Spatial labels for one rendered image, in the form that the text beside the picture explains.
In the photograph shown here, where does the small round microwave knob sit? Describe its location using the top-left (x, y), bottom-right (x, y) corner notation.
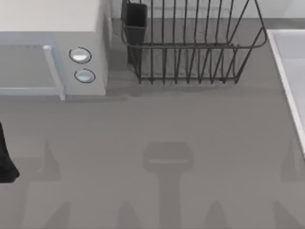
top-left (74, 68), bottom-right (96, 84)

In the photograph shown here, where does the large round microwave knob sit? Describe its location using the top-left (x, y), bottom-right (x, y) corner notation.
top-left (69, 46), bottom-right (92, 64)

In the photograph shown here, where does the black cutlery holder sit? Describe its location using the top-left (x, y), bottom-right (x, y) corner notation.
top-left (121, 0), bottom-right (148, 64)

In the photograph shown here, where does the microwave oven glass door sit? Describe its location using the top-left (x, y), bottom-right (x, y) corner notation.
top-left (0, 44), bottom-right (66, 101)

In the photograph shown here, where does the pale microwave oven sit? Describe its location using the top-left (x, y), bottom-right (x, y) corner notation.
top-left (0, 0), bottom-right (112, 101)

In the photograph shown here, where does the white sink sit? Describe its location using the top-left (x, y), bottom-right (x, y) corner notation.
top-left (266, 29), bottom-right (305, 160)

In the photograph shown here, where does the dark wire dish rack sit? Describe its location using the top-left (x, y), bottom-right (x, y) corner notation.
top-left (120, 0), bottom-right (267, 85)

